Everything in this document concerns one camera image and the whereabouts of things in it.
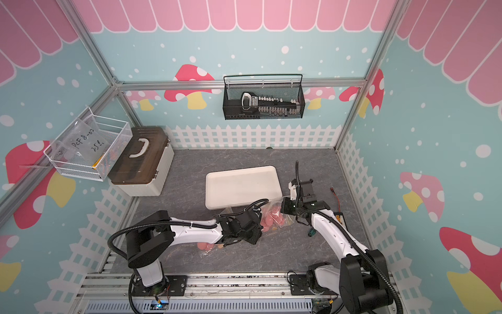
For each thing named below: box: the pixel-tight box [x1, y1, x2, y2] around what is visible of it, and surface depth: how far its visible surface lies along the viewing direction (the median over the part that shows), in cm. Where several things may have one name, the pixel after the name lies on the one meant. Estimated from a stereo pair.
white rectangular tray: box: [205, 165, 284, 210], surface depth 106 cm
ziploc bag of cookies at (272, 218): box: [260, 196, 297, 233], surface depth 88 cm
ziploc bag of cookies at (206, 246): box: [196, 242, 225, 251], surface depth 83 cm
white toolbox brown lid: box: [107, 126, 175, 197], surface depth 96 cm
